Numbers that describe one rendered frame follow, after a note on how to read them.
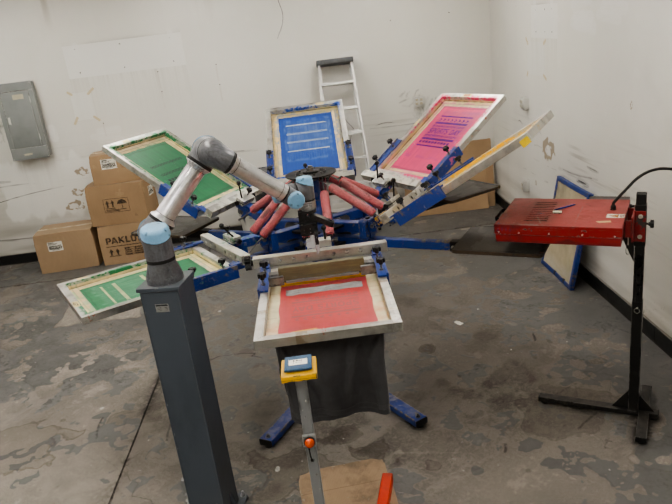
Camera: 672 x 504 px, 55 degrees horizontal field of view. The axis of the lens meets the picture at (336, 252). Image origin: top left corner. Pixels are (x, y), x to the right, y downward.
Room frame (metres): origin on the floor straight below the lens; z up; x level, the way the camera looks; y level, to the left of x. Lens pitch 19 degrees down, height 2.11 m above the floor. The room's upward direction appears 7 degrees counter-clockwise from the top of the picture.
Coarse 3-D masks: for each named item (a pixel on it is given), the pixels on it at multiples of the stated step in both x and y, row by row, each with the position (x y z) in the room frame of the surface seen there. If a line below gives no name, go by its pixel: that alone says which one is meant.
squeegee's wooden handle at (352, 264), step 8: (360, 256) 2.89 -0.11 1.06; (296, 264) 2.89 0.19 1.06; (304, 264) 2.88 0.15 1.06; (312, 264) 2.87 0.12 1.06; (320, 264) 2.87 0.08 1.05; (328, 264) 2.87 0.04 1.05; (336, 264) 2.87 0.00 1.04; (344, 264) 2.87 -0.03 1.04; (352, 264) 2.87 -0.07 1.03; (360, 264) 2.87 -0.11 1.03; (280, 272) 2.87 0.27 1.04; (288, 272) 2.87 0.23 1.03; (296, 272) 2.87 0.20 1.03; (304, 272) 2.87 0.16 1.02; (312, 272) 2.87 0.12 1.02; (320, 272) 2.87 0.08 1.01; (328, 272) 2.87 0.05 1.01; (336, 272) 2.87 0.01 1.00; (344, 272) 2.87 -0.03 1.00; (360, 272) 2.87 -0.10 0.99
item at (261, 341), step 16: (368, 256) 3.07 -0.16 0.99; (384, 288) 2.64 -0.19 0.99; (256, 320) 2.47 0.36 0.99; (384, 320) 2.32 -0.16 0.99; (400, 320) 2.30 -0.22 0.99; (256, 336) 2.32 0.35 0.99; (272, 336) 2.30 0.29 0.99; (288, 336) 2.29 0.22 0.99; (304, 336) 2.28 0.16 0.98; (320, 336) 2.28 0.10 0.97; (336, 336) 2.28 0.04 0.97; (352, 336) 2.28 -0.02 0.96
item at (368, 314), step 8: (336, 280) 2.89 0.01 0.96; (344, 280) 2.88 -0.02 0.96; (352, 280) 2.86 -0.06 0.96; (360, 280) 2.85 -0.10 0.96; (344, 288) 2.78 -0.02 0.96; (352, 288) 2.77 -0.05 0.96; (360, 288) 2.76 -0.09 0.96; (368, 288) 2.74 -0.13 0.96; (360, 296) 2.66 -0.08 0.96; (368, 296) 2.65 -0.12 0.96; (360, 304) 2.58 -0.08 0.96; (368, 304) 2.57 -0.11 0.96; (368, 312) 2.49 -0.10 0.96; (328, 320) 2.46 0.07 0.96; (336, 320) 2.45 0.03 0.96; (344, 320) 2.44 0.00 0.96; (352, 320) 2.43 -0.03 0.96; (360, 320) 2.42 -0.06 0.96; (368, 320) 2.41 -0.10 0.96; (376, 320) 2.40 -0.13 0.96
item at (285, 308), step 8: (288, 288) 2.86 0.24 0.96; (296, 288) 2.85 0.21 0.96; (280, 296) 2.78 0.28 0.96; (288, 296) 2.77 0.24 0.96; (296, 296) 2.76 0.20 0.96; (304, 296) 2.74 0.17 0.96; (312, 296) 2.73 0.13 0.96; (280, 304) 2.69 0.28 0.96; (288, 304) 2.68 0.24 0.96; (280, 312) 2.60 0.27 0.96; (288, 312) 2.59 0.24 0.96; (280, 320) 2.52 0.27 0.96; (288, 320) 2.51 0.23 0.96; (304, 320) 2.49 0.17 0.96; (312, 320) 2.48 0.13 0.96; (320, 320) 2.47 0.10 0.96; (280, 328) 2.44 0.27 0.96; (288, 328) 2.43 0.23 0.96; (296, 328) 2.42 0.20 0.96; (304, 328) 2.41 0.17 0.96; (320, 328) 2.39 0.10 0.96
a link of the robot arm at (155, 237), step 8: (152, 224) 2.55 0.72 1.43; (160, 224) 2.55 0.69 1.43; (144, 232) 2.49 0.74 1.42; (152, 232) 2.48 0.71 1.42; (160, 232) 2.48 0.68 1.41; (168, 232) 2.51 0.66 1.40; (144, 240) 2.48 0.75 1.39; (152, 240) 2.47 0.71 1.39; (160, 240) 2.48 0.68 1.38; (168, 240) 2.50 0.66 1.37; (144, 248) 2.49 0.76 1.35; (152, 248) 2.47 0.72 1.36; (160, 248) 2.47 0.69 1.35; (168, 248) 2.49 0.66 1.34; (152, 256) 2.47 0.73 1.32; (160, 256) 2.47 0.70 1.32; (168, 256) 2.49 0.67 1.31
